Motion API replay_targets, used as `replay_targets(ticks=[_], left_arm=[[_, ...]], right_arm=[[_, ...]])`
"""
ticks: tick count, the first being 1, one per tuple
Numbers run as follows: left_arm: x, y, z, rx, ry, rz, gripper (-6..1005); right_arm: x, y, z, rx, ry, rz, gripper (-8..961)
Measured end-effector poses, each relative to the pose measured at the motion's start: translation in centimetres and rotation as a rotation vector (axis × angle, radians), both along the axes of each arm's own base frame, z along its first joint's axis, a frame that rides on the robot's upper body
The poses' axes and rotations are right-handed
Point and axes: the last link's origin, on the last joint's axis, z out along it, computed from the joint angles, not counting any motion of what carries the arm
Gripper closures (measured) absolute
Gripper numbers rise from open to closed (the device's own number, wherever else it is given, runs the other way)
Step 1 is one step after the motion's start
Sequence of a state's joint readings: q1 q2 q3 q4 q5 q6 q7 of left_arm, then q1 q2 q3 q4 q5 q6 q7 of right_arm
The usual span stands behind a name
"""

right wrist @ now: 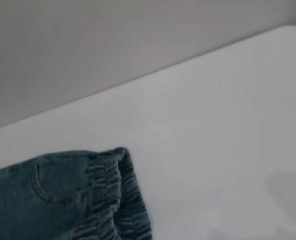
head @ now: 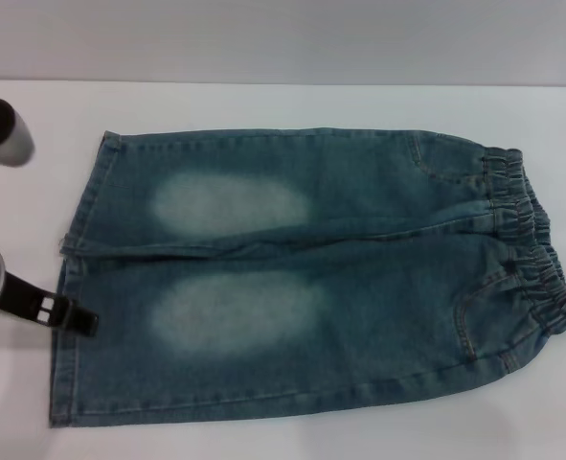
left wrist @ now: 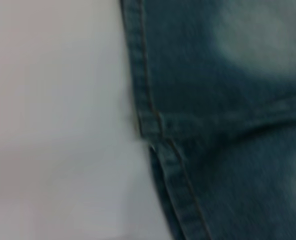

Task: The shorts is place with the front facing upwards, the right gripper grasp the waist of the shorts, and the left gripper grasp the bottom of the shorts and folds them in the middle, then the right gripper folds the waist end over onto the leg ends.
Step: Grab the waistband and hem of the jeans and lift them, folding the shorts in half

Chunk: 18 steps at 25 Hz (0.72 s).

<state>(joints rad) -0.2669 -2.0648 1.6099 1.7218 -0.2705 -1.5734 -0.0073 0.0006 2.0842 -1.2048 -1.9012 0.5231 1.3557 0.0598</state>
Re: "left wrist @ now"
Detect blue denim shorts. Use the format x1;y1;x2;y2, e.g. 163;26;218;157
119;0;296;240

